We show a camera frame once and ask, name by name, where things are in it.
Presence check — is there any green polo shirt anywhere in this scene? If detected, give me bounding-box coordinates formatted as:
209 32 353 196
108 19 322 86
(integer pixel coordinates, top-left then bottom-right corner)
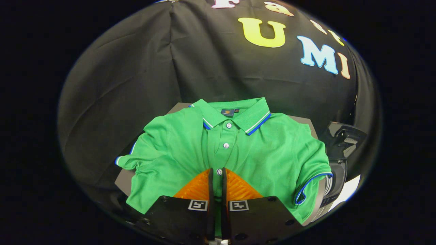
115 97 333 237

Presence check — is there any black backdrop cloth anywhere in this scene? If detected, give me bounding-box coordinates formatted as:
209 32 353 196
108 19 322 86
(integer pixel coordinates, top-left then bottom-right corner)
57 0 382 213

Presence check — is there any dark washing machine lid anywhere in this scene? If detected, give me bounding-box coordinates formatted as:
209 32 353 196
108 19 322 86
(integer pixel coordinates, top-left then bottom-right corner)
320 121 368 160

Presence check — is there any dark grey cabinet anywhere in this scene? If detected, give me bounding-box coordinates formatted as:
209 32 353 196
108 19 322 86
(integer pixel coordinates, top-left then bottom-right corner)
114 102 328 227

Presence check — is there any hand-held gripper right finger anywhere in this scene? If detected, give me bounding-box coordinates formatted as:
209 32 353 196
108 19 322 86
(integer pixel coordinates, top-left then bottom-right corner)
221 167 303 245

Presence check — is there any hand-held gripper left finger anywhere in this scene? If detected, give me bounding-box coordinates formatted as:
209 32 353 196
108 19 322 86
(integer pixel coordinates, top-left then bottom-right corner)
128 167 215 245

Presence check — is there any white floor sheet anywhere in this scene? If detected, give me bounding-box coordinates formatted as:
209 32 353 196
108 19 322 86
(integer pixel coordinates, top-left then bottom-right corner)
329 175 361 212

